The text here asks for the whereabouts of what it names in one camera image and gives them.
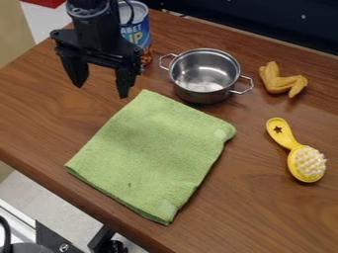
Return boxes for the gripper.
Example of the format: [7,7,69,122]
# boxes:
[48,9,145,100]

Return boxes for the silver pot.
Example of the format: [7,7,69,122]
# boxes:
[158,47,257,106]

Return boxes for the yellow brush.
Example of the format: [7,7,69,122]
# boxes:
[264,117,329,184]

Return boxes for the blue can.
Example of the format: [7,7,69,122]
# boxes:
[117,0,155,67]

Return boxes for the green cloth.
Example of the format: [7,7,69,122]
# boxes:
[63,89,238,226]

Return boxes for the yellow toy chicken wings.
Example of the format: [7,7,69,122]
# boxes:
[257,60,309,99]

